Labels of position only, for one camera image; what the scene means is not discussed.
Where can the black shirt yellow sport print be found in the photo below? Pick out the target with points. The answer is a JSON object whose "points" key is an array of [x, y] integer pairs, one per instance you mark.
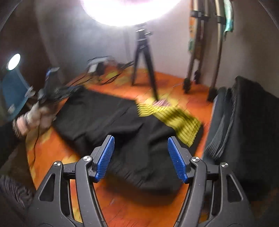
{"points": [[122, 135]]}

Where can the tall tripod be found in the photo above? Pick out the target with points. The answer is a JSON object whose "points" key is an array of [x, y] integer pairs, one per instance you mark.
{"points": [[197, 54]]}

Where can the small black tripod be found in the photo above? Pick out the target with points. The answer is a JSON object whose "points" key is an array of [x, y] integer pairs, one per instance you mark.
{"points": [[142, 59]]}

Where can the white power strip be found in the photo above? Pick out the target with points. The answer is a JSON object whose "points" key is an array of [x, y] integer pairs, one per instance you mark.
{"points": [[96, 65]]}

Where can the teal blue box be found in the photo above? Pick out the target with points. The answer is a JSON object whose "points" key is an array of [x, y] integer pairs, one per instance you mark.
{"points": [[12, 93]]}

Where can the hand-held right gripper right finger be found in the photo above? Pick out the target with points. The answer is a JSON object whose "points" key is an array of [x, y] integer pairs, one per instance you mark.
{"points": [[177, 158]]}

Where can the stack of dark clothes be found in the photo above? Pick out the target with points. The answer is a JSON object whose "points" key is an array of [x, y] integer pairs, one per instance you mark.
{"points": [[244, 135]]}

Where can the orange patterned cloth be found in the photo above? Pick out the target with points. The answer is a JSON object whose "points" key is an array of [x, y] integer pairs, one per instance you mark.
{"points": [[193, 39]]}

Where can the person's left hand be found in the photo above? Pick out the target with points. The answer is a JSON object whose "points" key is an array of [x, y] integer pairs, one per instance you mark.
{"points": [[32, 119]]}

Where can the bright round lamp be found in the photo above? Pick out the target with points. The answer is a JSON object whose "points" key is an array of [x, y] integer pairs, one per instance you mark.
{"points": [[130, 11]]}

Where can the dark striped cloth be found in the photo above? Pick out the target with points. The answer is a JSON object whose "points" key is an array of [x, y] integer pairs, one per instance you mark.
{"points": [[13, 192]]}

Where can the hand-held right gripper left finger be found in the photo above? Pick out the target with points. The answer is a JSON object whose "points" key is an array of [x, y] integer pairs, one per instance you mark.
{"points": [[105, 157]]}

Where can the teal green cloth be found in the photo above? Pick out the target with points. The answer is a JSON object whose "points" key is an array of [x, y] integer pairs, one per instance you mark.
{"points": [[227, 19]]}

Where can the orange floral bedsheet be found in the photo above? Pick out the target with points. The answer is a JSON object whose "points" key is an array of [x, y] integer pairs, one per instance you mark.
{"points": [[139, 207]]}

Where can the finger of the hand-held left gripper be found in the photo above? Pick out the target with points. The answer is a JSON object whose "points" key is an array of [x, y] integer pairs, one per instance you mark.
{"points": [[69, 90]]}

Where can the small round lamp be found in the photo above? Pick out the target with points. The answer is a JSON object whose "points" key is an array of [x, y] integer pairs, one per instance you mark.
{"points": [[14, 62]]}

